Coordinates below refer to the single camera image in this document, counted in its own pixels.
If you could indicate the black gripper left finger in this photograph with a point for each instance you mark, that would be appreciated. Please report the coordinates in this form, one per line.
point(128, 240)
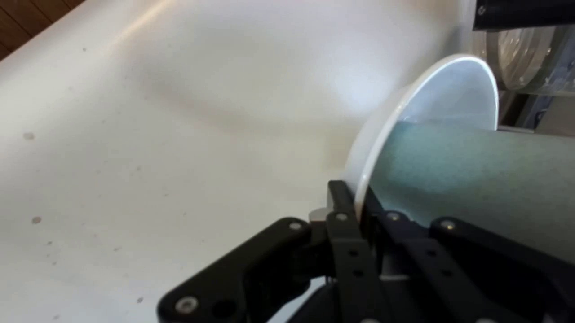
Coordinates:
point(281, 262)

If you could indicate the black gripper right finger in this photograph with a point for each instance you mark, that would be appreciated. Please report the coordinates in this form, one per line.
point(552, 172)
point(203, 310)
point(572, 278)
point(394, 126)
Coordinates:
point(478, 275)

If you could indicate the grey cup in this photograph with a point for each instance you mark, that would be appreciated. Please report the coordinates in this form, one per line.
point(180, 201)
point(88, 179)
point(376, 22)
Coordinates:
point(491, 179)

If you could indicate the white plate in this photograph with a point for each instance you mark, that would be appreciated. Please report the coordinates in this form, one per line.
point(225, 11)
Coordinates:
point(455, 90)

